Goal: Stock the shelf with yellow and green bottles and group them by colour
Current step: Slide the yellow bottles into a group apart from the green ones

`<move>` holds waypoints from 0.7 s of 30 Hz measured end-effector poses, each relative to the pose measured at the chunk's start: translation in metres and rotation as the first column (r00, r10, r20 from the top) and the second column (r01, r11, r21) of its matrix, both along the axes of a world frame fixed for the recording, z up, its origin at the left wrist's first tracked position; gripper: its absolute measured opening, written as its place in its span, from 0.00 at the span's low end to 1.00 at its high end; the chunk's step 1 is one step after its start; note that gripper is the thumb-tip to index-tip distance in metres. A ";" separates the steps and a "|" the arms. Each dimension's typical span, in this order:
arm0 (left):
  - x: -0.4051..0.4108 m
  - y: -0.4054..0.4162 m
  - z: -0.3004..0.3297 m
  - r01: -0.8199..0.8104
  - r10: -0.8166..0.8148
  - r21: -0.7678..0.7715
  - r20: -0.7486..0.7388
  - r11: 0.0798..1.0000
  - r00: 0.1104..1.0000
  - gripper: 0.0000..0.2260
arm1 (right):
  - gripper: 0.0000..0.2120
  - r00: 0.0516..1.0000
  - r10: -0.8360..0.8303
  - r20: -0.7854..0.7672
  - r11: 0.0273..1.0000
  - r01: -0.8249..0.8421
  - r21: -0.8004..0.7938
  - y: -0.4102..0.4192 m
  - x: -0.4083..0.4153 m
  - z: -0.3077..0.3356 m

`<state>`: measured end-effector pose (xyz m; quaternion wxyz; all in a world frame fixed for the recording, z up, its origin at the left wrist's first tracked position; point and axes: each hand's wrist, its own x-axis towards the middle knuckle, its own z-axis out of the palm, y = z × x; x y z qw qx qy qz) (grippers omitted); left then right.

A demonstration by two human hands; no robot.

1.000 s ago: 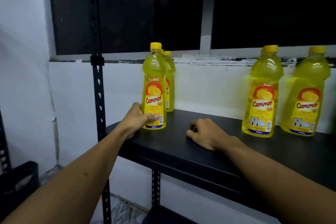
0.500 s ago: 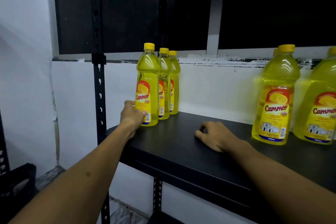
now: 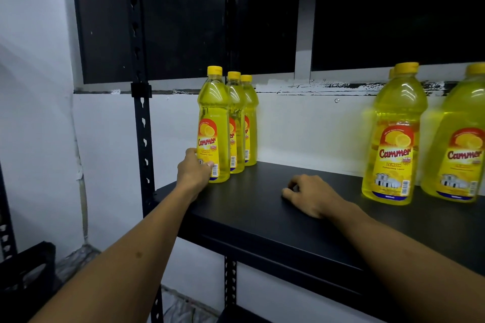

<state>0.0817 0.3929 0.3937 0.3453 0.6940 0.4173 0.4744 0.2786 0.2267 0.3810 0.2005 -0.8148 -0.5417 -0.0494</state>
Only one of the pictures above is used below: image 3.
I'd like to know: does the black metal shelving rack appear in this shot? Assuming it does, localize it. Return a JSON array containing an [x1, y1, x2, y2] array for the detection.
[[122, 0, 485, 323]]

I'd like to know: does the yellow dishwashing liquid bottle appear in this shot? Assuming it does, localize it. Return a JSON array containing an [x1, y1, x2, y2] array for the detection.
[[226, 71, 246, 174], [363, 68, 396, 134], [361, 62, 428, 206], [197, 66, 231, 183], [421, 63, 485, 203], [241, 75, 260, 167]]

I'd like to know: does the dark window with white frame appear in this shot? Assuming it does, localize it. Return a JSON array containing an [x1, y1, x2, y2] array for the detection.
[[69, 0, 485, 86]]

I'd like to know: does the person's right forearm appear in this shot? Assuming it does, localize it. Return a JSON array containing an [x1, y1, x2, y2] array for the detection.
[[333, 202, 485, 323]]

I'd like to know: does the black plastic crate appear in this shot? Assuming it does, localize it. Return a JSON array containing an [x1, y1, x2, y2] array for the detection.
[[0, 241, 57, 323]]

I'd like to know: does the person's right hand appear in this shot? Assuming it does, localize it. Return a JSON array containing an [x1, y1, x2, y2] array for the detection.
[[281, 174, 359, 222]]

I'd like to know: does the black metal rack post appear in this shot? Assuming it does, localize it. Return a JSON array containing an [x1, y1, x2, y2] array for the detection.
[[0, 164, 18, 261]]

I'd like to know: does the person's left hand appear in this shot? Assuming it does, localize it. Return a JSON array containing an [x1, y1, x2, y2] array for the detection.
[[176, 147, 215, 198]]

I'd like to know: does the person's left forearm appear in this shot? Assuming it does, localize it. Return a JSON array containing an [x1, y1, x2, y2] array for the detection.
[[28, 183, 202, 323]]

